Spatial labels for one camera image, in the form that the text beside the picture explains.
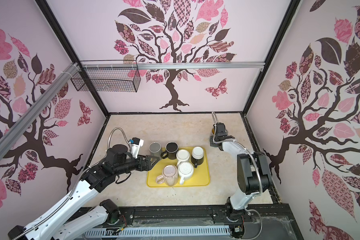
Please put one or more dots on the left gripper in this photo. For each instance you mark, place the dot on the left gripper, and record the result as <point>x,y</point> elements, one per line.
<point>148,167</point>

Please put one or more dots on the grey ceramic mug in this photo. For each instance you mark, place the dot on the grey ceramic mug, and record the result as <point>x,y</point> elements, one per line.
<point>155,150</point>

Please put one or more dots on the pink iridescent mug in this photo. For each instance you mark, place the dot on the pink iridescent mug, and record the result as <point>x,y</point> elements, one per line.
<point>169,176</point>

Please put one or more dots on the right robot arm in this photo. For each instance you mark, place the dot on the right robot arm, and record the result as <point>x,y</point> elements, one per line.
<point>262,164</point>

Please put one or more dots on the black ceramic mug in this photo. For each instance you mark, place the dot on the black ceramic mug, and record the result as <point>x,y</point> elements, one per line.
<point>170,151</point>

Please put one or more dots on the small white ceramic mug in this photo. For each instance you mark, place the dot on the small white ceramic mug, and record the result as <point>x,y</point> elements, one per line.
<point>182,156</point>

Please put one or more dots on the black mug white base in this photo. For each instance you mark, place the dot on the black mug white base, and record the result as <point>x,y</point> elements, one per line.
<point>197,157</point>

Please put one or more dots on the yellow plastic tray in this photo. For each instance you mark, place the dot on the yellow plastic tray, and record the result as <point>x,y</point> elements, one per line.
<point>201,176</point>

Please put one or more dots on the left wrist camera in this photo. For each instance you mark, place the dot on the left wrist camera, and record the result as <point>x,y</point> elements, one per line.
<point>136,144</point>

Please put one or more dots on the white slotted cable duct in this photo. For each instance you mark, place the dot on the white slotted cable duct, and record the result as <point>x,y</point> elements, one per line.
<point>147,232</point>

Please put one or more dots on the black wire basket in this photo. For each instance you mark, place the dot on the black wire basket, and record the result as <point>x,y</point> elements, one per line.
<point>113,77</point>

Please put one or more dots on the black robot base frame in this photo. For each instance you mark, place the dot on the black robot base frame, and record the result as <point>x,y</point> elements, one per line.
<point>67,223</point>

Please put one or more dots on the aluminium rail back wall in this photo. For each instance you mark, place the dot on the aluminium rail back wall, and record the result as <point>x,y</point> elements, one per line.
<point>177,66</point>

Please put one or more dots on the aluminium rail wall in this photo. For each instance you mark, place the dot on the aluminium rail wall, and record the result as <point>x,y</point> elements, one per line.
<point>18,129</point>
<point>177,66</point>

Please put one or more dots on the aluminium rail left wall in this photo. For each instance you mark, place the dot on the aluminium rail left wall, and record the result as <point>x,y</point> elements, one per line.
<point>18,129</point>

